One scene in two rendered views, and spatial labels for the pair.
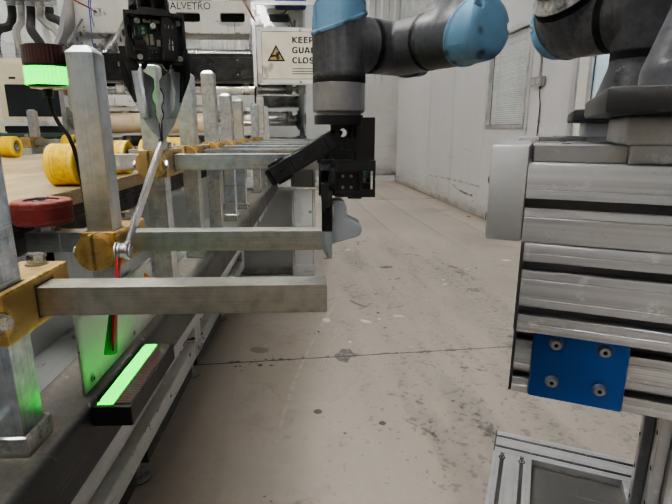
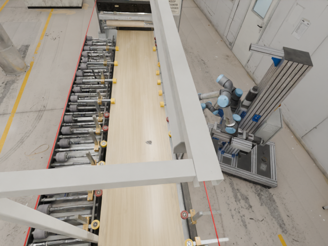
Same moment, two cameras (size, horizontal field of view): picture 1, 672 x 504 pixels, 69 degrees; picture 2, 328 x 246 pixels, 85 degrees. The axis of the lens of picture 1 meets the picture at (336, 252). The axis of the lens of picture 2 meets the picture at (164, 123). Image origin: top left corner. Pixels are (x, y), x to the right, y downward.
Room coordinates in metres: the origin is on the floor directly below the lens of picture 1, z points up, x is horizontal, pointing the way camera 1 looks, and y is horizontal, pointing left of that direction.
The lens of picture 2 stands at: (-0.85, 0.77, 2.90)
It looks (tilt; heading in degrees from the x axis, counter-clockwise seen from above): 53 degrees down; 350
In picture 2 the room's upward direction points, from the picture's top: 7 degrees clockwise
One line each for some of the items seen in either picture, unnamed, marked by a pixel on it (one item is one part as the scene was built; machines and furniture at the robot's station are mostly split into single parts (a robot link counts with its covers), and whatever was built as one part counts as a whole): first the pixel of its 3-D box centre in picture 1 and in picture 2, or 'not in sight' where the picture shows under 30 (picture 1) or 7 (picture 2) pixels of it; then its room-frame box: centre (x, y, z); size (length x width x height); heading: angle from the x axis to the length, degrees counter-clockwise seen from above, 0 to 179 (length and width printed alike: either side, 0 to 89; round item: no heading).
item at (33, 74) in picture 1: (50, 76); not in sight; (0.68, 0.37, 1.07); 0.06 x 0.06 x 0.02
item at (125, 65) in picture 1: (138, 68); not in sight; (0.70, 0.27, 1.09); 0.05 x 0.02 x 0.09; 112
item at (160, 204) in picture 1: (159, 195); not in sight; (0.93, 0.34, 0.89); 0.03 x 0.03 x 0.48; 2
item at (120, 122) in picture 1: (186, 123); (134, 23); (3.26, 0.97, 1.05); 1.43 x 0.12 x 0.12; 92
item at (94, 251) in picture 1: (111, 242); not in sight; (0.70, 0.33, 0.85); 0.13 x 0.06 x 0.05; 2
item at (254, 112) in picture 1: (256, 154); not in sight; (2.43, 0.39, 0.89); 0.03 x 0.03 x 0.48; 2
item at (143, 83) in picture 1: (147, 103); not in sight; (0.68, 0.25, 1.04); 0.06 x 0.03 x 0.09; 22
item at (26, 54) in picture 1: (47, 56); not in sight; (0.68, 0.37, 1.10); 0.06 x 0.06 x 0.02
